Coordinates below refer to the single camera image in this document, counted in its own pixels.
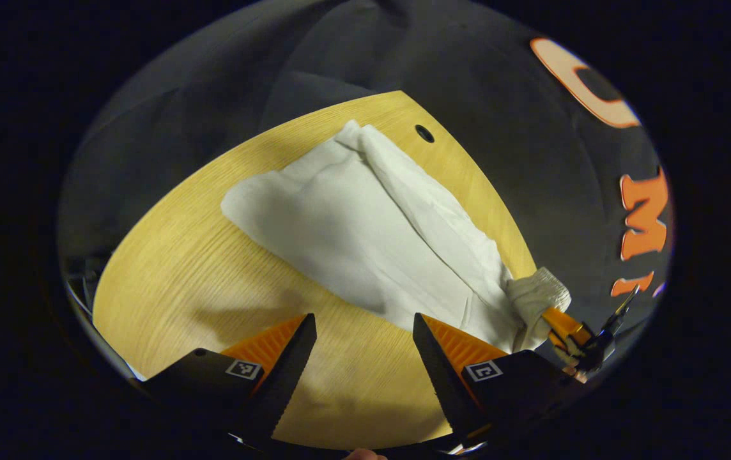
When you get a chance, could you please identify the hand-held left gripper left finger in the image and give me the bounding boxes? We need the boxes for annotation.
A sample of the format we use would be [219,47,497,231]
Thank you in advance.
[129,313,318,445]

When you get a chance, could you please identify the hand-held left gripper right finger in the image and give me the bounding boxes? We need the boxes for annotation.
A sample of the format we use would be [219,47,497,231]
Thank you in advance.
[412,312,587,451]

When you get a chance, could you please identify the white jeans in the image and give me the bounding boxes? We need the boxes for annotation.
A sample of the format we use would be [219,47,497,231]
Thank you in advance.
[220,119,572,353]

